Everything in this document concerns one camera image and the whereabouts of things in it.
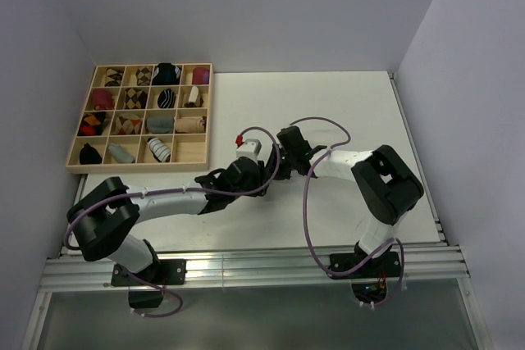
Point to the magenta purple rolled sock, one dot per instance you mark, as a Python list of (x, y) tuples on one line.
[(200, 75)]

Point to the cream brown rolled sock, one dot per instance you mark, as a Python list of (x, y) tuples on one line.
[(193, 97)]

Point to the pink rolled sock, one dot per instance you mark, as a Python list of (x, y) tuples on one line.
[(102, 100)]

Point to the white black striped sock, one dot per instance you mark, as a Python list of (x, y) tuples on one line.
[(161, 152)]

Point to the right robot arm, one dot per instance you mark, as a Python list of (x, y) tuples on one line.
[(388, 187)]

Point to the black orange argyle sock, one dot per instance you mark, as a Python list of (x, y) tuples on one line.
[(91, 123)]

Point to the grey argyle rolled sock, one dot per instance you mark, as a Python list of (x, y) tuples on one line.
[(143, 75)]

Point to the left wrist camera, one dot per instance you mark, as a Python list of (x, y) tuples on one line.
[(248, 148)]

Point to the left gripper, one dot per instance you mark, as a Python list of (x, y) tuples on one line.
[(259, 177)]

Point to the wooden compartment sock tray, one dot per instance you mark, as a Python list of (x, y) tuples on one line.
[(145, 118)]

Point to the black blue rolled sock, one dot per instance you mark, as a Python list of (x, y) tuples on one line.
[(166, 74)]

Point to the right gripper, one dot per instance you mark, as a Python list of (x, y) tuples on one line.
[(280, 174)]

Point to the beige red argyle sock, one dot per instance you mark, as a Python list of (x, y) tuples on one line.
[(128, 124)]

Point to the brown argyle rolled sock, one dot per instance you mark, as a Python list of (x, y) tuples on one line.
[(113, 76)]

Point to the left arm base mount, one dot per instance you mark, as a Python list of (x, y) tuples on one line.
[(149, 288)]

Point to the tan rolled sock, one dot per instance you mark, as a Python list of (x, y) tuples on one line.
[(191, 125)]

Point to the dark brown argyle sock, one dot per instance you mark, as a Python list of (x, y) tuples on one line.
[(135, 99)]

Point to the light blue rolled sock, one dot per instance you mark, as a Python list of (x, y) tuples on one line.
[(120, 155)]

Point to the black white-striped rolled sock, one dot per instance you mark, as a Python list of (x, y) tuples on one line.
[(166, 99)]

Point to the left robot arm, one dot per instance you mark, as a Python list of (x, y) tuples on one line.
[(103, 220)]

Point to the aluminium rail frame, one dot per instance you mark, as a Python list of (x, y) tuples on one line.
[(264, 299)]

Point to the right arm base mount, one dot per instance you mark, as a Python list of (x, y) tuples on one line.
[(369, 282)]

